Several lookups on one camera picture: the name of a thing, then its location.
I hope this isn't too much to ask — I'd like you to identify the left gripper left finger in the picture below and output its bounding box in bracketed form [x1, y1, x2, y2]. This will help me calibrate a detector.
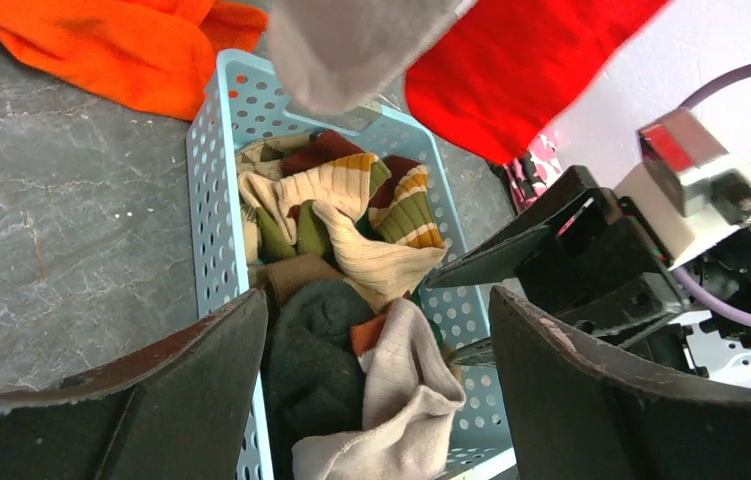
[0, 289, 268, 479]

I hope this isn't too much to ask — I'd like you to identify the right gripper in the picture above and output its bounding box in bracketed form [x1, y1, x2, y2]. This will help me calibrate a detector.
[425, 166, 689, 368]

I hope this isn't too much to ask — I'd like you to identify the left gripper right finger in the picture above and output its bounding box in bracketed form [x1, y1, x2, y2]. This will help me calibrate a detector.
[488, 286, 751, 479]

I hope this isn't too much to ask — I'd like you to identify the grey beige sock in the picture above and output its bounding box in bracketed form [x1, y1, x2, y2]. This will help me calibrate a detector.
[292, 299, 466, 479]
[267, 0, 474, 114]

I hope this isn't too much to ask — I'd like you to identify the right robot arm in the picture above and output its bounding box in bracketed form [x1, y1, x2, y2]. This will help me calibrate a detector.
[427, 166, 751, 388]

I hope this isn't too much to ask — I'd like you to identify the cream ribbed sock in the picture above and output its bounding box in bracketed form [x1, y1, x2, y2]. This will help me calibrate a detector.
[237, 153, 447, 305]

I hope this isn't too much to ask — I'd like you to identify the dark green sock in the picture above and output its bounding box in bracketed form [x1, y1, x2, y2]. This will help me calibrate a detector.
[262, 280, 375, 479]

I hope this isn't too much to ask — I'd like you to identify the pink camouflage garment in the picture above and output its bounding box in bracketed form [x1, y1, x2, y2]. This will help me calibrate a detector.
[504, 130, 563, 215]

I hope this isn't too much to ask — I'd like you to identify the red bear sock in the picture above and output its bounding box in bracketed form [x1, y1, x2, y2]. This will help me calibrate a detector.
[405, 0, 666, 164]

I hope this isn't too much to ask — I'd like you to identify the light blue plastic basket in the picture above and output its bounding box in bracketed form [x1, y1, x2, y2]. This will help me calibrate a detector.
[186, 49, 515, 479]

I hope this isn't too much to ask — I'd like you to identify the orange cloth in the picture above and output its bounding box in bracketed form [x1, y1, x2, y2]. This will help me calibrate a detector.
[0, 0, 268, 120]

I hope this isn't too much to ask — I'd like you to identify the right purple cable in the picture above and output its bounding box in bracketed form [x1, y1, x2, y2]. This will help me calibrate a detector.
[670, 58, 751, 334]

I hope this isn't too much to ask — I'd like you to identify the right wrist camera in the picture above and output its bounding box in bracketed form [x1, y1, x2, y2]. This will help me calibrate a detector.
[614, 108, 751, 270]

